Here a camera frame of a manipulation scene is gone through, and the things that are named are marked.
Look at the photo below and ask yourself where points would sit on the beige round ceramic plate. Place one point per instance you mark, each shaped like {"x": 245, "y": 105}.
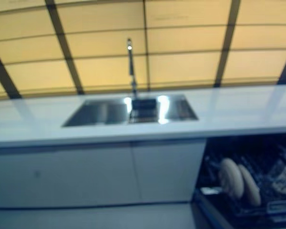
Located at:
{"x": 231, "y": 177}
{"x": 251, "y": 188}

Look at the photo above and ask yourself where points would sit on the built-in dishwasher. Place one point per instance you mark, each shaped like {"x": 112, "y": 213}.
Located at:
{"x": 264, "y": 148}

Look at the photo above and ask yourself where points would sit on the black sink dish rack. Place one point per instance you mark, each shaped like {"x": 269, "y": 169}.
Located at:
{"x": 143, "y": 109}

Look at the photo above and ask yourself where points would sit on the stainless steel sink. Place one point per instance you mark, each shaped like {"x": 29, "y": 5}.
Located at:
{"x": 97, "y": 114}

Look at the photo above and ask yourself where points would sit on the chrome gooseneck faucet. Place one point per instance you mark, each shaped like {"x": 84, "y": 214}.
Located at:
{"x": 131, "y": 69}

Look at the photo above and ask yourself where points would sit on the white cabinet door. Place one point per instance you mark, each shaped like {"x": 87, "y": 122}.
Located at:
{"x": 166, "y": 171}
{"x": 62, "y": 176}

